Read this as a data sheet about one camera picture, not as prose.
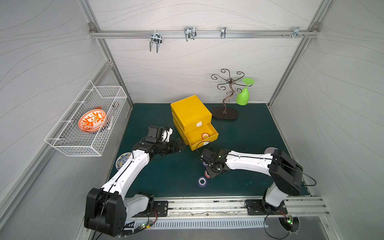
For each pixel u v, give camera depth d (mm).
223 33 784
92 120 667
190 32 765
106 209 386
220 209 752
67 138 594
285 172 447
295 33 765
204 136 927
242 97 948
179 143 719
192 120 827
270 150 900
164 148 688
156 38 783
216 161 632
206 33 781
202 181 821
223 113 1143
